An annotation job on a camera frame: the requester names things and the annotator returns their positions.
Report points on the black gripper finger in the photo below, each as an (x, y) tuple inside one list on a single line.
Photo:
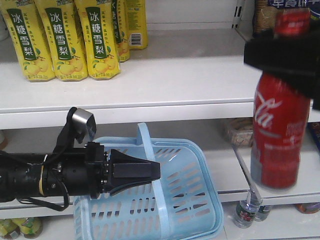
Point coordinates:
[(126, 186), (296, 60), (126, 170)]

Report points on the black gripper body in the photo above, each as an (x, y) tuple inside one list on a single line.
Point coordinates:
[(81, 171)]

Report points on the red coca-cola aluminium bottle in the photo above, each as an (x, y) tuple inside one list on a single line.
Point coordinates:
[(280, 115)]

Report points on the light blue plastic basket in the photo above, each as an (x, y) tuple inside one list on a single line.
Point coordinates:
[(182, 205)]

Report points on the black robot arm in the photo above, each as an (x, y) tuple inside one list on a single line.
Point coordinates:
[(21, 175)]

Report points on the biscuit package brown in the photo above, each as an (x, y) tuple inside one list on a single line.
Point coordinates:
[(264, 17)]

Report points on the wrapped bread loaf package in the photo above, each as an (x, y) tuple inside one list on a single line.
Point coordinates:
[(239, 131)]

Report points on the white store shelving unit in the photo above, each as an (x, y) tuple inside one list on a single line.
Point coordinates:
[(189, 78)]

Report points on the clear water bottle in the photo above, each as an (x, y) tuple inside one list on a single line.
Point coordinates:
[(246, 210)]

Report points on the yellow pear drink bottle right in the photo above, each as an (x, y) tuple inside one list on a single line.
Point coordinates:
[(102, 56)]

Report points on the yellow pear drink bottle middle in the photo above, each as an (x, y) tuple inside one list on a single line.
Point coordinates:
[(65, 39)]

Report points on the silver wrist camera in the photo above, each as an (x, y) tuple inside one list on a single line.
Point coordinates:
[(84, 124)]

